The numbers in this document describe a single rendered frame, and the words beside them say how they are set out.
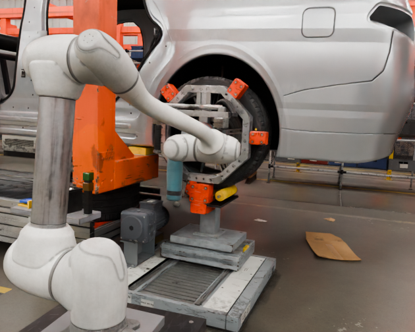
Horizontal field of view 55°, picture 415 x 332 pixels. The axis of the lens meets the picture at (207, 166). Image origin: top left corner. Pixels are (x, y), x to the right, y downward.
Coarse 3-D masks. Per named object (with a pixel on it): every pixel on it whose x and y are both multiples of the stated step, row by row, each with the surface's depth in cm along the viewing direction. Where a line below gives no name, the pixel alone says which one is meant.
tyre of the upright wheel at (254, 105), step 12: (192, 84) 232; (204, 84) 229; (216, 84) 227; (228, 84) 224; (252, 96) 224; (252, 108) 221; (264, 108) 235; (264, 120) 225; (252, 144) 223; (252, 156) 223; (264, 156) 237; (240, 168) 227; (252, 168) 225; (228, 180) 230; (240, 180) 231
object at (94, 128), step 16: (80, 0) 200; (96, 0) 197; (112, 0) 207; (80, 16) 201; (96, 16) 198; (112, 16) 208; (80, 32) 202; (112, 32) 209; (80, 96) 207; (96, 96) 203; (112, 96) 214; (80, 112) 208; (96, 112) 204; (112, 112) 216; (80, 128) 209; (96, 128) 205; (112, 128) 217; (80, 144) 210; (96, 144) 206; (112, 144) 218; (80, 160) 211; (96, 160) 207; (112, 160) 219; (80, 176) 212; (96, 176) 208; (112, 176) 220; (96, 192) 209
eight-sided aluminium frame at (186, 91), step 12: (180, 96) 226; (228, 96) 216; (240, 108) 214; (252, 120) 218; (168, 132) 236; (240, 156) 217; (228, 168) 221; (192, 180) 229; (204, 180) 226; (216, 180) 224
